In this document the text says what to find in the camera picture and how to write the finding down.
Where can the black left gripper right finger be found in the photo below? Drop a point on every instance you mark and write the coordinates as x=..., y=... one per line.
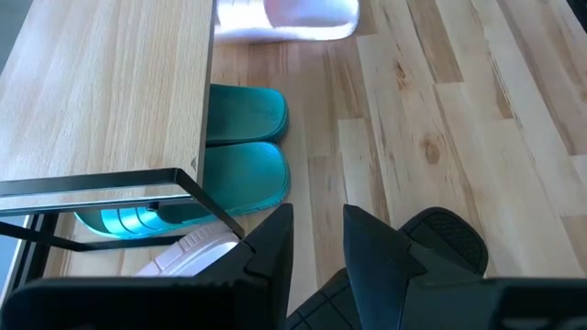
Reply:
x=376, y=275

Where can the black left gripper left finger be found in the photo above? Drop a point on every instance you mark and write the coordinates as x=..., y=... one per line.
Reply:
x=270, y=256

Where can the pink slide sandal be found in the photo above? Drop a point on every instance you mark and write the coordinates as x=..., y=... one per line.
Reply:
x=192, y=254
x=284, y=23

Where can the light green slide sandal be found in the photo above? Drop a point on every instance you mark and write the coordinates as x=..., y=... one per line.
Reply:
x=247, y=179

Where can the black slide sandal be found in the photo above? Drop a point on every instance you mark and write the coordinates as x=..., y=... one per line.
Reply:
x=454, y=234

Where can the dark green slide sandal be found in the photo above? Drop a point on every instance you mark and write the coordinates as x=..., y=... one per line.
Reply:
x=247, y=114

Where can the wooden shelf with black frame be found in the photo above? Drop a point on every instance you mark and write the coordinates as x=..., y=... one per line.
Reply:
x=91, y=91

